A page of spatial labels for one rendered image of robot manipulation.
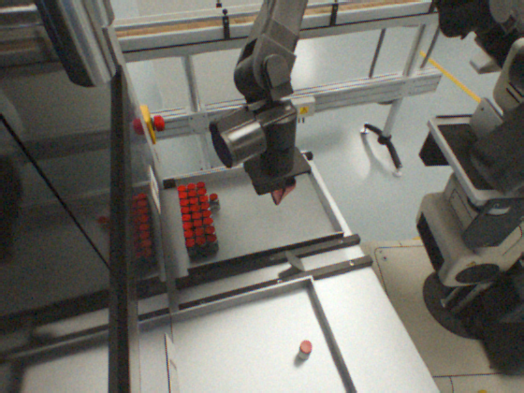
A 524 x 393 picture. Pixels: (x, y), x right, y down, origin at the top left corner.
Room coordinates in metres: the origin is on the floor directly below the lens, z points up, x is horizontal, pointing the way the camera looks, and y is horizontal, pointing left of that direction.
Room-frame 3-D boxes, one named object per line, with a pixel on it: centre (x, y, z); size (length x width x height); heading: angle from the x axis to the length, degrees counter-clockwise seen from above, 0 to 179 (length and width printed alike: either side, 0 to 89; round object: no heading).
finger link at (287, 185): (0.41, -0.01, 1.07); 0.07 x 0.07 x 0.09; 22
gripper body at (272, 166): (0.41, -0.02, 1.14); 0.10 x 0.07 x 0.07; 112
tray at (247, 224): (0.50, 0.02, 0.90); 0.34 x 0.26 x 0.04; 105
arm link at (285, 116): (0.41, -0.02, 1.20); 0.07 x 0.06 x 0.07; 125
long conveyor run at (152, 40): (1.51, -0.05, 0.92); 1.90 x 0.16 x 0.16; 106
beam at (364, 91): (1.56, -0.20, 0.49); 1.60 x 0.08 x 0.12; 106
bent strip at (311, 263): (0.36, -0.11, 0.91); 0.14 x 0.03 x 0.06; 105
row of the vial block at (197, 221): (0.47, 0.15, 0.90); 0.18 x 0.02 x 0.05; 15
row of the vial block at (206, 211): (0.47, 0.13, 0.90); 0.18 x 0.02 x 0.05; 15
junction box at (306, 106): (1.49, -0.19, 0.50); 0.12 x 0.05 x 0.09; 106
